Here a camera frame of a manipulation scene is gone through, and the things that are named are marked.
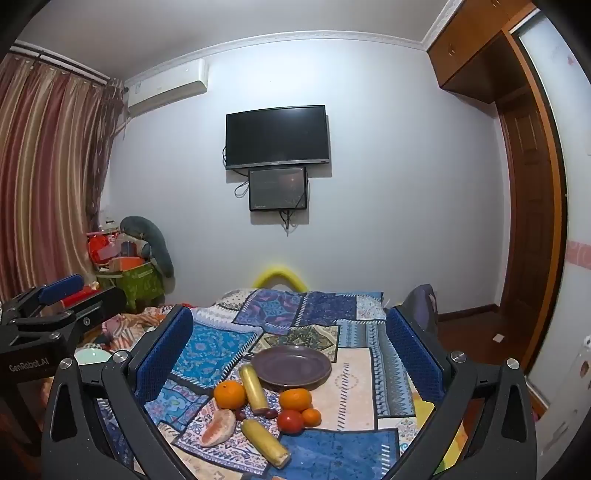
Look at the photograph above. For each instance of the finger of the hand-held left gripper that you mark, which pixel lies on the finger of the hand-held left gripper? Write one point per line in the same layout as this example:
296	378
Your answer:
106	302
60	286

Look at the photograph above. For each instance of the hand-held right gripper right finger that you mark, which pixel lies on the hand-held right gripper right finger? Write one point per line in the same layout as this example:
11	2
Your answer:
411	350

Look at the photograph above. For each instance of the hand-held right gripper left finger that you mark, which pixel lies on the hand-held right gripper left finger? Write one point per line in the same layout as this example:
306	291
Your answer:
166	350

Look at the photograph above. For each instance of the large orange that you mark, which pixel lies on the large orange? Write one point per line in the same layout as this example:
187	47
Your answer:
295	399
229	394

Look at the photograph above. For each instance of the pink pomelo wedge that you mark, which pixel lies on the pink pomelo wedge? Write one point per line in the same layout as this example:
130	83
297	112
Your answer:
217	427

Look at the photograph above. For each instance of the small orange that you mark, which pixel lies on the small orange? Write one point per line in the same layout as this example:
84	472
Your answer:
312	417

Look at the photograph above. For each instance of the purple round plate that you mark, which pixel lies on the purple round plate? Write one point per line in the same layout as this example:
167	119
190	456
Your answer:
291	364

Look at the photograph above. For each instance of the red tomato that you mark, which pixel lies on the red tomato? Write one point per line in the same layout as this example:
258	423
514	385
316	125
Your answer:
290	421

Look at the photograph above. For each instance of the flat red box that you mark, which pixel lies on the flat red box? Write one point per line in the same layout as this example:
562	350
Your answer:
76	297

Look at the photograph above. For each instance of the green patterned box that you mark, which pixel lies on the green patterned box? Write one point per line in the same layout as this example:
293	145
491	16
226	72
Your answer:
143	281

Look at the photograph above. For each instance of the orange box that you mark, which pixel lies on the orange box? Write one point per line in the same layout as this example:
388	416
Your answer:
129	264

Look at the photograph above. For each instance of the purple chair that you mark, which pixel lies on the purple chair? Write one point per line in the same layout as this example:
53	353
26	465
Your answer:
422	304

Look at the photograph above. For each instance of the white bowl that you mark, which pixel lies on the white bowl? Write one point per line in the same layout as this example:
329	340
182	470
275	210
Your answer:
92	356

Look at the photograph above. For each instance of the yellow fleece blanket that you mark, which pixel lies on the yellow fleece blanket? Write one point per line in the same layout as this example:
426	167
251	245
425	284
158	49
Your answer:
425	413

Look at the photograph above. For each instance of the blue patchwork blanket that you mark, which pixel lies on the blue patchwork blanket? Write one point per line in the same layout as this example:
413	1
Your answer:
351	392

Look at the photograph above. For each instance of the grey plush toy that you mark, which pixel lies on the grey plush toy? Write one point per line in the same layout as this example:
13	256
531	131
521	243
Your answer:
154	240

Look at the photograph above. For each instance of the patterned pillow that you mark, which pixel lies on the patterned pillow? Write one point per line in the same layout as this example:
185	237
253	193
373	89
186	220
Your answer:
233	297

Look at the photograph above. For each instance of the dark red jujube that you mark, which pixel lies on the dark red jujube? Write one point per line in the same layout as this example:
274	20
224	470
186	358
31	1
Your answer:
270	412
240	413

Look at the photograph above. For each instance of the striped red curtain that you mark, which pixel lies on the striped red curtain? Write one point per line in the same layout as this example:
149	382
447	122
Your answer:
46	175

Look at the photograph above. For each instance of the brown wooden door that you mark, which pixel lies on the brown wooden door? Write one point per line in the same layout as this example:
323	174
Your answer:
526	207

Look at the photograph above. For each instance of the white air conditioner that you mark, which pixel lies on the white air conditioner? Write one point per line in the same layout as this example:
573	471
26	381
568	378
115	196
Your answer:
166	90

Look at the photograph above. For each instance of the wooden overhead cabinet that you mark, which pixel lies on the wooden overhead cabinet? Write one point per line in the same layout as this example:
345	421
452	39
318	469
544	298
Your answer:
466	46

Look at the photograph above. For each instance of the small black wall monitor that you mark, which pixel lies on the small black wall monitor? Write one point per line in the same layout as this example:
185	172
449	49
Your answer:
278	188

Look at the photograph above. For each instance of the black wall television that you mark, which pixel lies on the black wall television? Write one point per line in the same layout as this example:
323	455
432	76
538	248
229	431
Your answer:
277	134

